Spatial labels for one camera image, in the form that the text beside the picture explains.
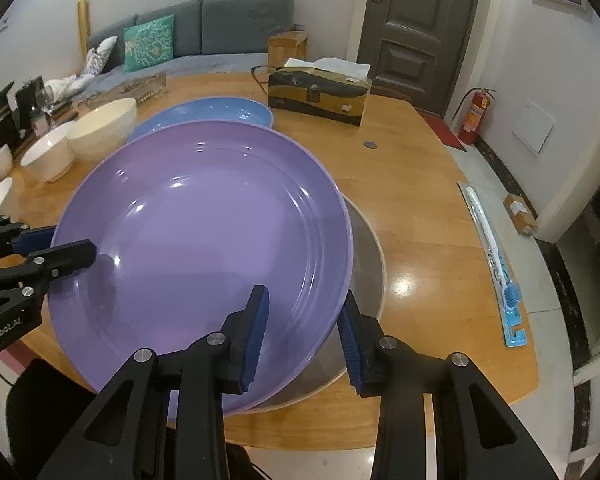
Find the purple plate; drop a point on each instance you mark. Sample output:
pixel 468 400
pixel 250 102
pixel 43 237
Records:
pixel 205 220

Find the black and gold tissue box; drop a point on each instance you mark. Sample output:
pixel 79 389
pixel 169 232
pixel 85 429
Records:
pixel 315 97

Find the black and white cushion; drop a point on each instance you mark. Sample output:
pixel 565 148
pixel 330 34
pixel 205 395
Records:
pixel 100 57

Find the red fire extinguisher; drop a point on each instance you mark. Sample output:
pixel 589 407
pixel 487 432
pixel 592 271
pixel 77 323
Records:
pixel 475 115

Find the teal patterned cushion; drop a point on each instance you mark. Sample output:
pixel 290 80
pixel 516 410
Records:
pixel 150 42

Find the red door mat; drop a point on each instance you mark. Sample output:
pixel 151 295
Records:
pixel 442 132

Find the cream bowl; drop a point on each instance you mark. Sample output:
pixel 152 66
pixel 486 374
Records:
pixel 105 130

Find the dark brown door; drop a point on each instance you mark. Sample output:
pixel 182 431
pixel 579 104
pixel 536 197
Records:
pixel 415 35

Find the blue toothbrush pack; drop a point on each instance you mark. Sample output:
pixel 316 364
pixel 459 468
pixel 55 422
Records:
pixel 500 270

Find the white wall panel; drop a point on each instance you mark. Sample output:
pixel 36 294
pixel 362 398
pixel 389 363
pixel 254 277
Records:
pixel 532 127

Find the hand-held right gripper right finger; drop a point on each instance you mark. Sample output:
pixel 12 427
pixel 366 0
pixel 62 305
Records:
pixel 350 345

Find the small round metal disc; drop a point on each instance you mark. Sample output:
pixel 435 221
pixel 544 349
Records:
pixel 370 145

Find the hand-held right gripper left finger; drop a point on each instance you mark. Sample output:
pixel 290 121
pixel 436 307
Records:
pixel 257 340

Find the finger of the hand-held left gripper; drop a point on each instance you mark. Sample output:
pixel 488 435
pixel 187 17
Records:
pixel 67 257
pixel 32 240

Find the grey sofa cover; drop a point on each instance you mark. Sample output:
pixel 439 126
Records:
pixel 205 62

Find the grey plate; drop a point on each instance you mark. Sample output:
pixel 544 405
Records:
pixel 365 270

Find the blue plate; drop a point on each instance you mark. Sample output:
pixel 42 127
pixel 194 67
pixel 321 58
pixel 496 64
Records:
pixel 215 110

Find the glass ashtray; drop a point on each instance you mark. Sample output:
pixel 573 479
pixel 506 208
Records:
pixel 140 87

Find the grey sofa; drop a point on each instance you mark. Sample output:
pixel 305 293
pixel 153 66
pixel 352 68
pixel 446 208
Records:
pixel 230 20

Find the tortoiseshell glasses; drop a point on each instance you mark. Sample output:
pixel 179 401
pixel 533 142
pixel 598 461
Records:
pixel 253 70

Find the wooden side table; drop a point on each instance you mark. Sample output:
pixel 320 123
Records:
pixel 286 47

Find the wine glass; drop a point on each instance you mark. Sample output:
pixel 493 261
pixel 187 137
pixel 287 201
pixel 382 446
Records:
pixel 44 102

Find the yellow pole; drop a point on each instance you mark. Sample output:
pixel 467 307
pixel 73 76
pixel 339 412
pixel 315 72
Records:
pixel 83 25

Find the small cardboard box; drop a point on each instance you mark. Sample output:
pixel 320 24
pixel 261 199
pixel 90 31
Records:
pixel 520 212

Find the white cloth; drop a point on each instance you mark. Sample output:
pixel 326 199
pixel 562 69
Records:
pixel 70 85

